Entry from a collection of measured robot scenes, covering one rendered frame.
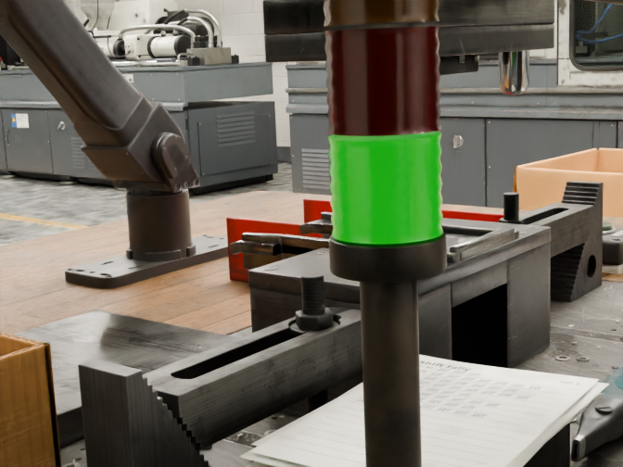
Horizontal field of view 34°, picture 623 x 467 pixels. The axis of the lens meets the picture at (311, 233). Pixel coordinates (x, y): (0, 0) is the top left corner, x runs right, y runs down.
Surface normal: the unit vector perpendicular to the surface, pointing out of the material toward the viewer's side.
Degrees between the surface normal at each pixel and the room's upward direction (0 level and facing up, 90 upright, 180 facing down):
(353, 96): 76
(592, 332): 0
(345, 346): 90
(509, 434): 1
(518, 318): 90
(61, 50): 92
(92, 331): 0
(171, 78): 90
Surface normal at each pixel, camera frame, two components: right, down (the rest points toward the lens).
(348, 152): -0.65, -0.07
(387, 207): -0.07, -0.05
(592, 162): 0.73, 0.11
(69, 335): -0.04, -0.98
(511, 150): -0.66, 0.17
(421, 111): 0.52, -0.11
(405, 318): 0.50, 0.14
